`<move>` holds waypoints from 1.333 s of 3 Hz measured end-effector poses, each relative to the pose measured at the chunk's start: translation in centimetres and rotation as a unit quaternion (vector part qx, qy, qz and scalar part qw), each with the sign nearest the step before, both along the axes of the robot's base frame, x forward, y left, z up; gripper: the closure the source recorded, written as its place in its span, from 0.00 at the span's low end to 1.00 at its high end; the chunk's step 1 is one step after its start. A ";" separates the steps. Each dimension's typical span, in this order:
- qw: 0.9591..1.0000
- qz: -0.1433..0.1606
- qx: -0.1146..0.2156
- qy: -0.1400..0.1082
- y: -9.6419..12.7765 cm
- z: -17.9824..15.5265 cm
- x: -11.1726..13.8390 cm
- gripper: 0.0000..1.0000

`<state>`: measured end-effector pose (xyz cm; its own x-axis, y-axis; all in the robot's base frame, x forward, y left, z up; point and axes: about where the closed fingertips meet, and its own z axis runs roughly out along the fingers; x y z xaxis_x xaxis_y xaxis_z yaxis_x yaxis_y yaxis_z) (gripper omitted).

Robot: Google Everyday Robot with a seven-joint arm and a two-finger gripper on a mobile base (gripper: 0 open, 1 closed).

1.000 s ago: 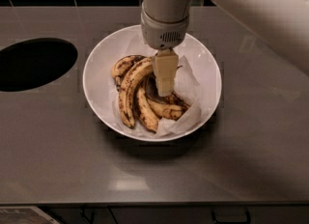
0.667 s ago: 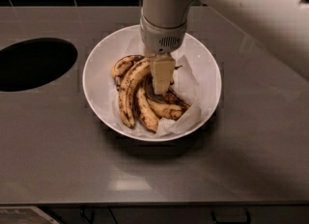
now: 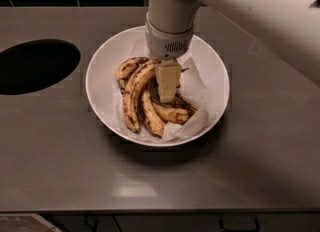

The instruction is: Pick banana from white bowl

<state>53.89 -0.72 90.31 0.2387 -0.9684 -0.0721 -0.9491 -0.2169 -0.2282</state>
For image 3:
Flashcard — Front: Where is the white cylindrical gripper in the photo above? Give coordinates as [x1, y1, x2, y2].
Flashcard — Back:
[145, 19, 193, 103]

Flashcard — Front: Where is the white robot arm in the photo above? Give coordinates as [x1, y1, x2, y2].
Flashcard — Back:
[146, 0, 320, 84]

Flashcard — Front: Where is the white paper bowl liner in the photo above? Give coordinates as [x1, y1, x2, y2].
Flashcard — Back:
[110, 37, 212, 146]

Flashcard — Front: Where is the upper left spotted banana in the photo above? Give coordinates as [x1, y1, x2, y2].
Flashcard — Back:
[115, 57, 148, 92]

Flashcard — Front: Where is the lower right spotted banana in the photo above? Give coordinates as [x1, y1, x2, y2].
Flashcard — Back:
[152, 100, 192, 124]

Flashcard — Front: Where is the long front spotted banana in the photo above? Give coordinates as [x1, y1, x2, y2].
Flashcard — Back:
[122, 59, 160, 133]

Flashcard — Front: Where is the middle curved spotted banana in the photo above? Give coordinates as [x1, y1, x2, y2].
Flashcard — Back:
[140, 81, 165, 137]

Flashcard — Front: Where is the white round bowl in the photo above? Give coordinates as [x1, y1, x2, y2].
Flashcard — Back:
[86, 26, 230, 136]

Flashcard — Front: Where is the black drawer handle right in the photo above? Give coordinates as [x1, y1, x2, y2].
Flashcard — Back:
[218, 218, 260, 232]

